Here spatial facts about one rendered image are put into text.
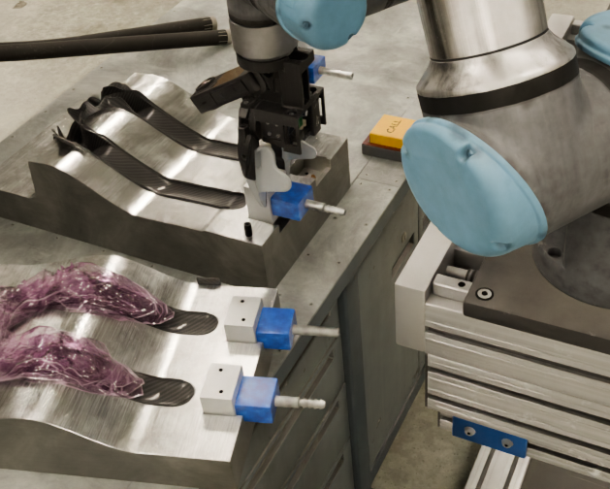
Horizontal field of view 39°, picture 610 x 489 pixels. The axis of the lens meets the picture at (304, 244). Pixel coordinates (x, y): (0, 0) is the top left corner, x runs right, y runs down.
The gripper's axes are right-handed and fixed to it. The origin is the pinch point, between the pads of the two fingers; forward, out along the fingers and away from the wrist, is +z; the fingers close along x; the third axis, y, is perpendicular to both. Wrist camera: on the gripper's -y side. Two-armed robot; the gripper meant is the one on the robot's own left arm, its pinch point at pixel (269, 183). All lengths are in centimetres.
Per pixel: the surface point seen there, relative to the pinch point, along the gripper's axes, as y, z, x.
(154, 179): -19.7, 5.2, 0.7
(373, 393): 4, 64, 21
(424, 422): 7, 94, 39
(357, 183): 2.9, 13.6, 20.0
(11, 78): -200, 98, 133
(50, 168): -30.9, 0.8, -6.9
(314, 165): -0.5, 6.4, 13.3
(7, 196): -42.1, 8.8, -7.0
